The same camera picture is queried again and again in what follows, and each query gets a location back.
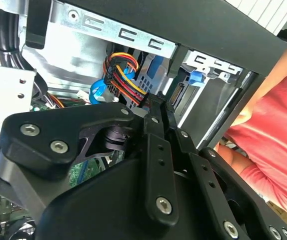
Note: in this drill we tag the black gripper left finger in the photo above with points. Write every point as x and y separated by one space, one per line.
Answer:
43 142

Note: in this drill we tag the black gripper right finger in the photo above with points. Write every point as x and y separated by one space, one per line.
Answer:
203 170

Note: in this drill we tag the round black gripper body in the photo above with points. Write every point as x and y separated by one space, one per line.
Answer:
96 212

